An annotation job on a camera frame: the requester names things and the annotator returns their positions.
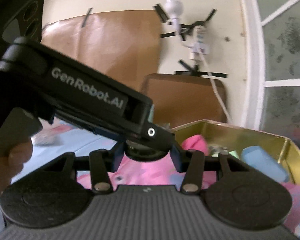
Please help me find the pink knitted cloth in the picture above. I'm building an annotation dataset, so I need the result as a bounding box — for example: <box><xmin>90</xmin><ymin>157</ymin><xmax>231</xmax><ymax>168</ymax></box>
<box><xmin>181</xmin><ymin>134</ymin><xmax>209</xmax><ymax>155</ymax></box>

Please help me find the blue plastic case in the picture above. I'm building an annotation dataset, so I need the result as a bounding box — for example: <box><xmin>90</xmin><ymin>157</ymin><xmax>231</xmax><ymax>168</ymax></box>
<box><xmin>241</xmin><ymin>146</ymin><xmax>289</xmax><ymax>183</ymax></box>

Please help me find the light green cloth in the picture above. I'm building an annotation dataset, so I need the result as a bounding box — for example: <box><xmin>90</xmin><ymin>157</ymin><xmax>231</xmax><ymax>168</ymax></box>
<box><xmin>226</xmin><ymin>150</ymin><xmax>240</xmax><ymax>159</ymax></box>

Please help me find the person's left hand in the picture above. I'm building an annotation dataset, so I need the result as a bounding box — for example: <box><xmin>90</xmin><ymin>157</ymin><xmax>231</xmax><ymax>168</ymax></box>
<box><xmin>0</xmin><ymin>138</ymin><xmax>33</xmax><ymax>195</ymax></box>

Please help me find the blue pig print tablecloth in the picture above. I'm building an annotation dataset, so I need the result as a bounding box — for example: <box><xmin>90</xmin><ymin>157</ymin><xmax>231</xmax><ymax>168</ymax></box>
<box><xmin>0</xmin><ymin>128</ymin><xmax>117</xmax><ymax>233</ymax></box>

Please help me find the teal plastic cup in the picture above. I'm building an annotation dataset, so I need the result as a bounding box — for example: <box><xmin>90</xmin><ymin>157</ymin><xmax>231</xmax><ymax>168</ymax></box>
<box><xmin>148</xmin><ymin>105</ymin><xmax>155</xmax><ymax>123</ymax></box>

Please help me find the pink macaron biscuit tin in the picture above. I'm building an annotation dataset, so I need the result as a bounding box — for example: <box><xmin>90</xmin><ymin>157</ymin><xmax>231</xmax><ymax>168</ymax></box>
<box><xmin>112</xmin><ymin>120</ymin><xmax>300</xmax><ymax>239</ymax></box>

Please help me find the brown wood pattern sheet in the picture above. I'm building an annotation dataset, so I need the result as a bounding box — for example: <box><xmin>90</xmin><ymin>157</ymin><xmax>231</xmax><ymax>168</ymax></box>
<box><xmin>42</xmin><ymin>10</ymin><xmax>161</xmax><ymax>90</ymax></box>

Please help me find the white power adapter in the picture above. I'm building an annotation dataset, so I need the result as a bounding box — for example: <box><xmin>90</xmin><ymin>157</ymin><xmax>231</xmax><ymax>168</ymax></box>
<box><xmin>184</xmin><ymin>25</ymin><xmax>210</xmax><ymax>63</ymax></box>

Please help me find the white light bulb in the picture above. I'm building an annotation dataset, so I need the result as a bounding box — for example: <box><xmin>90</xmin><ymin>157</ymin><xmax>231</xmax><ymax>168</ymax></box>
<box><xmin>164</xmin><ymin>0</ymin><xmax>184</xmax><ymax>32</ymax></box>

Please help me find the white frosted glass door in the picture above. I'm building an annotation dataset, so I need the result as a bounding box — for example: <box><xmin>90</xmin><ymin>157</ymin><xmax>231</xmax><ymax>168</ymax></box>
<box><xmin>241</xmin><ymin>0</ymin><xmax>300</xmax><ymax>142</ymax></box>

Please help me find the white cable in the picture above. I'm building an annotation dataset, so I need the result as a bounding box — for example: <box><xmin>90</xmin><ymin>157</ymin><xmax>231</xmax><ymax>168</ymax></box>
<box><xmin>197</xmin><ymin>49</ymin><xmax>233</xmax><ymax>124</ymax></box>

